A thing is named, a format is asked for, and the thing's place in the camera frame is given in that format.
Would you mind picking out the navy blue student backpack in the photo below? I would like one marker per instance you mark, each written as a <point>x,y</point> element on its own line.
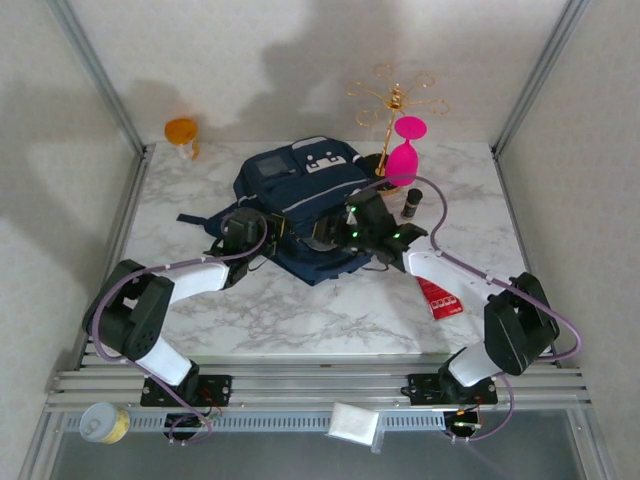
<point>300,190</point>

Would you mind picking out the red packet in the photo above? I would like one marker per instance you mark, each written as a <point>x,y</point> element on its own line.
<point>442,300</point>

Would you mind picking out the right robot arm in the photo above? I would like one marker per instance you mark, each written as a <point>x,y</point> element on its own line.
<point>440,270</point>

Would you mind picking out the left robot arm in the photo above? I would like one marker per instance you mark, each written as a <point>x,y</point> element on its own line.
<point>200,277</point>

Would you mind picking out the small dark spice bottle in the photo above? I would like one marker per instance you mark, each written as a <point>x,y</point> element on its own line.
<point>411,204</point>

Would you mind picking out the pink wine glass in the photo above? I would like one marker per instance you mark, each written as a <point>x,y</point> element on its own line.
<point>404,160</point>

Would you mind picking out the orange pill bottle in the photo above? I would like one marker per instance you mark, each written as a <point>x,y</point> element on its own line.
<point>181,132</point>

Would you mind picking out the white plastic packet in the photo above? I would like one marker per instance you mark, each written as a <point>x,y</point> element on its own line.
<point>352,425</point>

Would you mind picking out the tin can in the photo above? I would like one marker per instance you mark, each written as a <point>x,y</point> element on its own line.
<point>102,424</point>

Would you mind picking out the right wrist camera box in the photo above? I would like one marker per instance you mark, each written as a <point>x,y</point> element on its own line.
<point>351,215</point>

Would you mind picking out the aluminium rail frame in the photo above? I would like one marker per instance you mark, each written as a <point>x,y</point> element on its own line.
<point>320,387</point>

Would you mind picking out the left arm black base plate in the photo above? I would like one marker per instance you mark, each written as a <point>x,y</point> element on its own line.
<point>215,390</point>

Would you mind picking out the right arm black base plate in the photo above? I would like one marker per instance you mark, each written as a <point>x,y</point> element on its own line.
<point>425,389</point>

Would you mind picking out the aluminium frame post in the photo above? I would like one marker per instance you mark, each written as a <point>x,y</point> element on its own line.
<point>540,75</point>
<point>100,80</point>

